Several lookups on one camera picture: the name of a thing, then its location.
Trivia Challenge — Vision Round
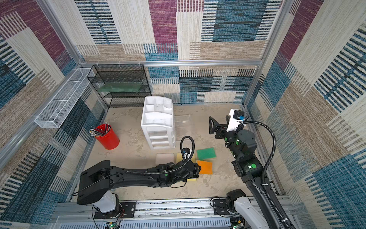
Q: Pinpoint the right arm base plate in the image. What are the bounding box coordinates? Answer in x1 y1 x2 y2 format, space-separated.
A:
210 197 237 218

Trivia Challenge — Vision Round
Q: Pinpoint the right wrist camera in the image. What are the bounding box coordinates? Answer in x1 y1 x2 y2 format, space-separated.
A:
227 109 246 132

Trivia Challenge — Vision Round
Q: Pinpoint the aluminium front rail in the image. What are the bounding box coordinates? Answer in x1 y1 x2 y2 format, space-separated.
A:
51 196 298 229

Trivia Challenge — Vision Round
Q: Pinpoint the pink sponge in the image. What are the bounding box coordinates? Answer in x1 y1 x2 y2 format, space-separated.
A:
155 153 174 165

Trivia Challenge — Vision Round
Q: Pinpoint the white plastic drawer organizer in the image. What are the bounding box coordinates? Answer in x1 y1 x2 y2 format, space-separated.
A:
141 96 175 149

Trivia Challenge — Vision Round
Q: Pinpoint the orange sponge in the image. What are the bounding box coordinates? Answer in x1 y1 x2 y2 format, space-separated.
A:
196 160 213 175

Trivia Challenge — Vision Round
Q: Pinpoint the green sponge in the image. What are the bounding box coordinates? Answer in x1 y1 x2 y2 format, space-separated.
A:
197 148 216 160

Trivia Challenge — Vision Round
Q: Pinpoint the white wire mesh basket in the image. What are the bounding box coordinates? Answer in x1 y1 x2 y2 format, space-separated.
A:
34 68 90 128

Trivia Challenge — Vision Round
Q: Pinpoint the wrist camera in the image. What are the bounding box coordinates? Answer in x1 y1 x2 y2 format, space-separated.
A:
181 148 191 160
227 109 246 132

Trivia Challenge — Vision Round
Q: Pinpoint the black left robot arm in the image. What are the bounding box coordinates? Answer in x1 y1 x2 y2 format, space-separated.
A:
77 160 201 205

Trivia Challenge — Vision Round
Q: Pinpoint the red pen cup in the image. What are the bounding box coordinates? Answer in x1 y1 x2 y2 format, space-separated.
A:
95 124 120 150

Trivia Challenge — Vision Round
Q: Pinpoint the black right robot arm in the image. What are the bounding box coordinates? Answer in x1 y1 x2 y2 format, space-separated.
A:
208 110 295 229

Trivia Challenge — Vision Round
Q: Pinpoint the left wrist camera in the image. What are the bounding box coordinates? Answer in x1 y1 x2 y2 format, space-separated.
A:
181 148 191 160

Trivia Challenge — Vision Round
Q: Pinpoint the green board on shelf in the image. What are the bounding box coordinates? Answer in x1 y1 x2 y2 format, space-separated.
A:
97 83 143 93

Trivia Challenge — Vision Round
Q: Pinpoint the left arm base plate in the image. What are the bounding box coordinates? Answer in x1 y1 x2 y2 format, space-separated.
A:
94 202 136 219

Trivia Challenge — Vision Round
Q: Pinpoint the black wire mesh shelf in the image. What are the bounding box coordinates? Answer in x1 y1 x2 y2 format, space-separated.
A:
87 64 152 108

